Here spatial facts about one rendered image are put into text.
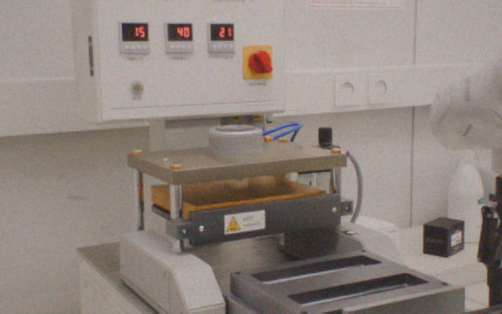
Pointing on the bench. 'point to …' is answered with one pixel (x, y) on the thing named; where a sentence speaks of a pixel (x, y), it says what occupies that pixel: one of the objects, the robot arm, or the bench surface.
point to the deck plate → (257, 254)
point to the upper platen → (229, 193)
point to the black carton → (444, 237)
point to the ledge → (463, 274)
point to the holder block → (329, 283)
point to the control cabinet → (179, 67)
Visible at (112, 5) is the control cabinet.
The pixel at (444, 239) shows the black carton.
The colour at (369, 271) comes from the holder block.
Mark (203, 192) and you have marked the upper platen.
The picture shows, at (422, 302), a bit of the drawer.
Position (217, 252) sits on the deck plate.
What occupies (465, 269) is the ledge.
